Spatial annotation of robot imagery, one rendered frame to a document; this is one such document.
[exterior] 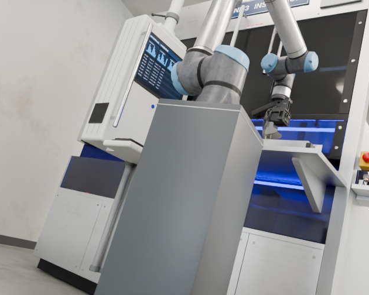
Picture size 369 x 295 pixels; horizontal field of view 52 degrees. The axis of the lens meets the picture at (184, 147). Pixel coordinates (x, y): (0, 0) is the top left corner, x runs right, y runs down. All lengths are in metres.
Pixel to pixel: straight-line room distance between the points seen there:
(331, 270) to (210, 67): 0.99
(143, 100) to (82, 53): 2.46
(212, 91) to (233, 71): 0.09
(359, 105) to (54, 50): 3.11
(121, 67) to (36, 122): 2.14
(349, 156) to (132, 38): 1.24
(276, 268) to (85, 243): 1.31
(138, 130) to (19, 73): 2.07
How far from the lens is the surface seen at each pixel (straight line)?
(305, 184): 1.60
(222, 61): 1.14
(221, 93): 1.08
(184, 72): 1.22
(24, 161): 4.03
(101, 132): 1.91
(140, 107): 2.06
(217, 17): 1.36
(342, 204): 1.76
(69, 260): 2.68
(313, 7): 2.35
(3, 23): 3.85
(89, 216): 2.63
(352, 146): 1.83
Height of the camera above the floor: 0.40
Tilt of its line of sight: 15 degrees up
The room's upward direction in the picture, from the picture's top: 17 degrees clockwise
